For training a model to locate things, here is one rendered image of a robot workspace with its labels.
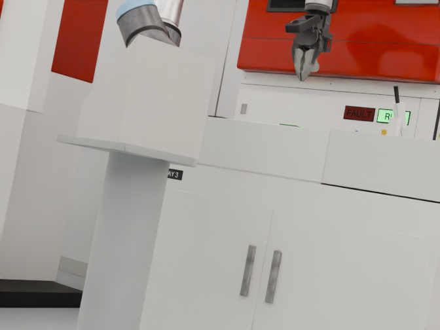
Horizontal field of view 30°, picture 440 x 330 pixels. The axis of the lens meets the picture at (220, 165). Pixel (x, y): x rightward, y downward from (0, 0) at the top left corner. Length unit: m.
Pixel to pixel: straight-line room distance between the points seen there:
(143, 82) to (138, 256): 0.44
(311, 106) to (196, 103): 0.88
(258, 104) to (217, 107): 2.05
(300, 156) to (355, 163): 0.17
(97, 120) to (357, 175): 0.68
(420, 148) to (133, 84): 0.72
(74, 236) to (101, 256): 3.76
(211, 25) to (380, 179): 3.36
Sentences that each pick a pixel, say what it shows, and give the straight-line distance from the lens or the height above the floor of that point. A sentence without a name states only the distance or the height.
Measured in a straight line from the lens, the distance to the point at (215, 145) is 2.39.
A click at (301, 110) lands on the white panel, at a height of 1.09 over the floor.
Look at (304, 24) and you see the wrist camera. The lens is 2.28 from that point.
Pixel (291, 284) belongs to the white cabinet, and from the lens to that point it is 2.20.
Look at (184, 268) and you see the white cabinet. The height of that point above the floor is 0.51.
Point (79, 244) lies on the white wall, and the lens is 5.82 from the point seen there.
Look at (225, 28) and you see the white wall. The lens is 5.25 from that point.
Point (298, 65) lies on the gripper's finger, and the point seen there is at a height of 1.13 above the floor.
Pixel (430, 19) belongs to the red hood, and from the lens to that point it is 2.79.
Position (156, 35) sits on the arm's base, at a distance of 2.16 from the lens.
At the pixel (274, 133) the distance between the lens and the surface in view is 2.28.
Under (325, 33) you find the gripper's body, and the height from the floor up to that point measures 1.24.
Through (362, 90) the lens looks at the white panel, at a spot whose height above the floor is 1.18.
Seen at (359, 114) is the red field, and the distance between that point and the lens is 2.87.
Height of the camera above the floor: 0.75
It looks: 2 degrees up
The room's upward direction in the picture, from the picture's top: 11 degrees clockwise
